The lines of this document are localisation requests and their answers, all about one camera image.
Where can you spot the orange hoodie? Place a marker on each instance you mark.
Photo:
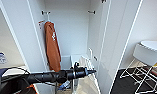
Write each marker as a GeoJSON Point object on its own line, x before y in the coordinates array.
{"type": "Point", "coordinates": [52, 46]}

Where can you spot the white wardrobe shelf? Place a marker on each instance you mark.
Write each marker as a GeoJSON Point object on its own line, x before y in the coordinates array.
{"type": "Point", "coordinates": [79, 60]}

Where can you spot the orange folding stand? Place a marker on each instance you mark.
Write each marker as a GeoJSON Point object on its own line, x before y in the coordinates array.
{"type": "Point", "coordinates": [32, 89]}

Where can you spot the white shirt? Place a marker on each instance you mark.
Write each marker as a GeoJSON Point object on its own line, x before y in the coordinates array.
{"type": "Point", "coordinates": [85, 85]}

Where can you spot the white round table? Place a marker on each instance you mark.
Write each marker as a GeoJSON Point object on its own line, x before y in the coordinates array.
{"type": "Point", "coordinates": [149, 50]}

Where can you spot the white wardrobe cabinet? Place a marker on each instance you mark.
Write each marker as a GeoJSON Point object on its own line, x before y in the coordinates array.
{"type": "Point", "coordinates": [70, 30]}

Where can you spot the black wall hook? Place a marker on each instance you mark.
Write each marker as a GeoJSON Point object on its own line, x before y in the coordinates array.
{"type": "Point", "coordinates": [91, 12]}
{"type": "Point", "coordinates": [45, 13]}

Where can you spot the white flat board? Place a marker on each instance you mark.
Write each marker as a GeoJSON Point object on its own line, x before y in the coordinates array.
{"type": "Point", "coordinates": [7, 67]}

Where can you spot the white sign with orange header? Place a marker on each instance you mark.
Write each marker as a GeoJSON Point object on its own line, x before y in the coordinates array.
{"type": "Point", "coordinates": [41, 22]}

